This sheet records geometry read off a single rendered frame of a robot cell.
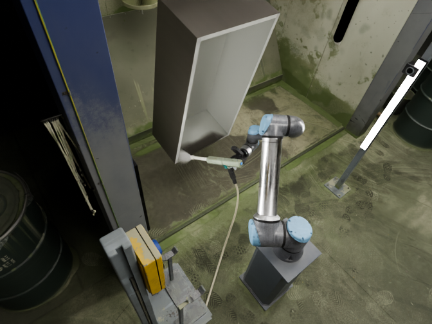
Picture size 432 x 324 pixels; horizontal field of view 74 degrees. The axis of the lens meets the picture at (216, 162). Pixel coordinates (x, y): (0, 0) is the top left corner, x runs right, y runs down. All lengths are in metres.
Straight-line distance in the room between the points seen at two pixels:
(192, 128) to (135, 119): 0.71
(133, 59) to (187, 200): 1.48
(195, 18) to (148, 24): 1.63
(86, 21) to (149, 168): 2.15
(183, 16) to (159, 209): 1.65
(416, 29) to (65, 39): 2.87
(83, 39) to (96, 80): 0.13
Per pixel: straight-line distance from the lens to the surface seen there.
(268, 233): 1.63
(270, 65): 4.07
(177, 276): 1.59
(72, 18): 0.92
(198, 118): 2.72
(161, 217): 2.61
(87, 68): 0.98
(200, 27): 1.57
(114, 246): 0.75
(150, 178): 2.85
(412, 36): 3.28
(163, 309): 1.56
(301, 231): 1.68
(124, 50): 3.09
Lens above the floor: 2.30
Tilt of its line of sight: 49 degrees down
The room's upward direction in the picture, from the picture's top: 7 degrees clockwise
